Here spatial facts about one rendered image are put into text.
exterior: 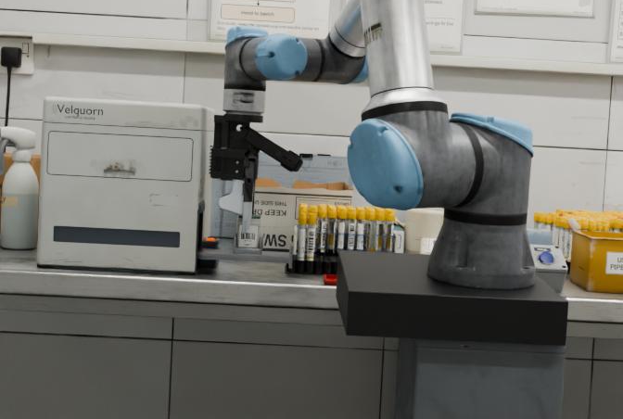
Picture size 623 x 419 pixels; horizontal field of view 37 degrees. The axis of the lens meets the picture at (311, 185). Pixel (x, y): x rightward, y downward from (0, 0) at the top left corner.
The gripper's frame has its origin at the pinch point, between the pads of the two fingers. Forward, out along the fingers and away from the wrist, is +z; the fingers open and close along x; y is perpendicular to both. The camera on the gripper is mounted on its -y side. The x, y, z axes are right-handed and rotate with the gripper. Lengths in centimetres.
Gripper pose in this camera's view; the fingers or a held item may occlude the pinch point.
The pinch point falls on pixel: (248, 226)
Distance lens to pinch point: 167.4
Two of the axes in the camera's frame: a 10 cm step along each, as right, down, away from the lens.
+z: -0.6, 10.0, 0.5
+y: -10.0, -0.6, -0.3
